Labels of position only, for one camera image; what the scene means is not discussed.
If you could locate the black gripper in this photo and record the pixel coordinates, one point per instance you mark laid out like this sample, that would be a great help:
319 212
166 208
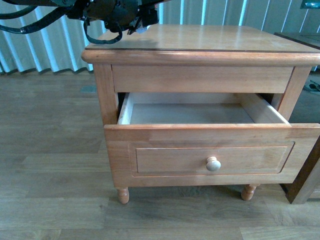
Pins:
120 14

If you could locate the white charger adapter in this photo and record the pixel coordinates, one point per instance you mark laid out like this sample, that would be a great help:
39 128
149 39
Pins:
142 29

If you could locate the wooden drawer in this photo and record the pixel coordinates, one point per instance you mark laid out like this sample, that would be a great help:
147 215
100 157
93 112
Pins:
164 139

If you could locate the round wooden knob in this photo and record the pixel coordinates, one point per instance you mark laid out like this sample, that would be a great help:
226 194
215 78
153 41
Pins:
212 164

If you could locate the light wooden nightstand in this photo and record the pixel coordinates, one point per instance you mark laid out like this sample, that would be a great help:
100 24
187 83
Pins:
188 59

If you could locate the dark framed window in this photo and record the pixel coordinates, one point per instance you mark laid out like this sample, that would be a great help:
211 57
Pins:
310 4

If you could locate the clutter on floor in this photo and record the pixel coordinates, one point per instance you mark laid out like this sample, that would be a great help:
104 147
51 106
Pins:
312 87

